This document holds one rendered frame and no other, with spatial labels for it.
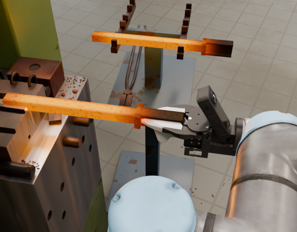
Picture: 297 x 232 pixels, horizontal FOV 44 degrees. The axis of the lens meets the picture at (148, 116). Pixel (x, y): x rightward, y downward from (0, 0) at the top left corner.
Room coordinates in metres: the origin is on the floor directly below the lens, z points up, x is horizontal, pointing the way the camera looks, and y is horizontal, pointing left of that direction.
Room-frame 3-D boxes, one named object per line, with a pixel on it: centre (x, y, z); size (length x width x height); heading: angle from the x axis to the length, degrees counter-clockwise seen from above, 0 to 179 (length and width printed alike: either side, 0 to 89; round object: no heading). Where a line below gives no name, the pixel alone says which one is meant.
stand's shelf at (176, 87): (1.13, -0.02, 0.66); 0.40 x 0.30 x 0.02; 170
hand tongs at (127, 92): (1.26, 0.06, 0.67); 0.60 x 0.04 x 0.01; 174
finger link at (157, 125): (0.56, -0.03, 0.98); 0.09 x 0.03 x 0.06; 82
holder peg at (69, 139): (0.63, 0.19, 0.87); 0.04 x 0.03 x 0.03; 79
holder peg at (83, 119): (0.70, 0.18, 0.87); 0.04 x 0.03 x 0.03; 79
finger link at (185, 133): (0.54, -0.07, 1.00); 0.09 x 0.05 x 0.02; 82
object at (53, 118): (0.67, 0.23, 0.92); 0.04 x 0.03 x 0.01; 12
